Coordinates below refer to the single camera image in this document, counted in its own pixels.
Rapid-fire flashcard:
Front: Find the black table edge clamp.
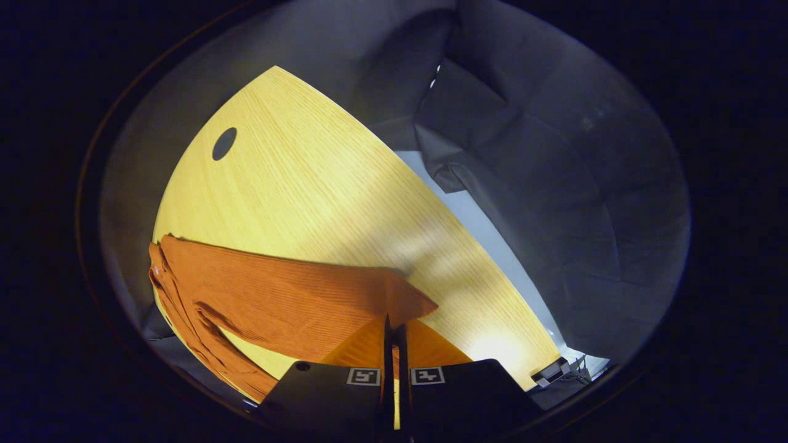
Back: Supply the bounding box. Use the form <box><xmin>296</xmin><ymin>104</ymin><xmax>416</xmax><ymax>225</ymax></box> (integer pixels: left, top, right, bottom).
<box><xmin>531</xmin><ymin>357</ymin><xmax>571</xmax><ymax>388</ymax></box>

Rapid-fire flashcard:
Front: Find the black table cable hole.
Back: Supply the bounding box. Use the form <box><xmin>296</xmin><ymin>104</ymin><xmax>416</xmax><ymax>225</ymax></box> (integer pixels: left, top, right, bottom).
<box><xmin>212</xmin><ymin>127</ymin><xmax>238</xmax><ymax>162</ymax></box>

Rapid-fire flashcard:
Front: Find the rust orange button coat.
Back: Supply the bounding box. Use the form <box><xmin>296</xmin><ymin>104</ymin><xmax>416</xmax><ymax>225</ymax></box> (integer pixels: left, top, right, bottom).
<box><xmin>148</xmin><ymin>234</ymin><xmax>439</xmax><ymax>404</ymax></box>

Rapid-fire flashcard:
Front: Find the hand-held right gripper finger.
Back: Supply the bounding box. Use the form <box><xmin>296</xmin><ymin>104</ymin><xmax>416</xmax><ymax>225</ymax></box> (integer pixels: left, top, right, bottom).
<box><xmin>259</xmin><ymin>315</ymin><xmax>393</xmax><ymax>431</ymax></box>
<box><xmin>396</xmin><ymin>320</ymin><xmax>542</xmax><ymax>434</ymax></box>

